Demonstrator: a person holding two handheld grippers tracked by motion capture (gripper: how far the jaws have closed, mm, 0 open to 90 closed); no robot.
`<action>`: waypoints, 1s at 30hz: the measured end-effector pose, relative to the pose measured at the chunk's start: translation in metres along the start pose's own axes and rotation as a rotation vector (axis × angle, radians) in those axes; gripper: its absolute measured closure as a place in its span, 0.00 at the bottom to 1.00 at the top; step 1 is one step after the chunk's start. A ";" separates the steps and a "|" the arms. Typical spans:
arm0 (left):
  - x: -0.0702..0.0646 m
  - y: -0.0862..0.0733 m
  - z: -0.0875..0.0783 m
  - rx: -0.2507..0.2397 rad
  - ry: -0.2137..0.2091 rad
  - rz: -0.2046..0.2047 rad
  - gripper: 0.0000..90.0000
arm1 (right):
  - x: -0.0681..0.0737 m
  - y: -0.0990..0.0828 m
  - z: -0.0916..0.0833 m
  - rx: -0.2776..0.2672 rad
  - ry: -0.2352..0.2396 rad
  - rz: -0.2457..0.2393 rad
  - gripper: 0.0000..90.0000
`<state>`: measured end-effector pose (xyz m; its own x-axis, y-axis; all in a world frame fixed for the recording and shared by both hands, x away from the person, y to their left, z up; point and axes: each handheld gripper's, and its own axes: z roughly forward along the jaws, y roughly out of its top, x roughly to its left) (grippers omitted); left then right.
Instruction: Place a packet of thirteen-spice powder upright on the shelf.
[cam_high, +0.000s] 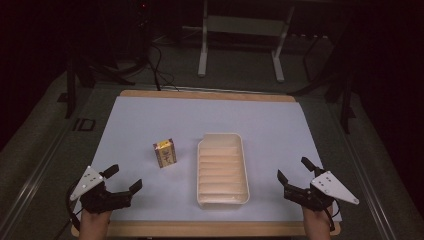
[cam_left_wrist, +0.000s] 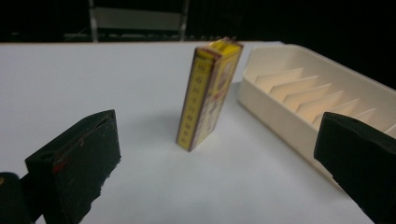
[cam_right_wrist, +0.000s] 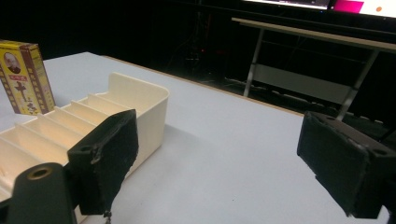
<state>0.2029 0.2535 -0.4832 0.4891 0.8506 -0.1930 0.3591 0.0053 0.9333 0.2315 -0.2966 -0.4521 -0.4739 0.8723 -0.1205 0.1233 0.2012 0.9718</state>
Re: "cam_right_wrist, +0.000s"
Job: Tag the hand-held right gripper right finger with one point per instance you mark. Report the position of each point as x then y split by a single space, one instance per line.
339 161

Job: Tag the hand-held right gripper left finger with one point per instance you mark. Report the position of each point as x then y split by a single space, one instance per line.
106 161

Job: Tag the cream plastic divided organizer box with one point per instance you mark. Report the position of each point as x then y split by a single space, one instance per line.
93 115

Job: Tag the yellow and brown packet box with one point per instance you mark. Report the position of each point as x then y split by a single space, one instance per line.
25 77

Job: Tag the folding table with metal legs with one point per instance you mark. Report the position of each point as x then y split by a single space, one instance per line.
305 62

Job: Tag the monitor screen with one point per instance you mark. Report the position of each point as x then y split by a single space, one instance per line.
348 5

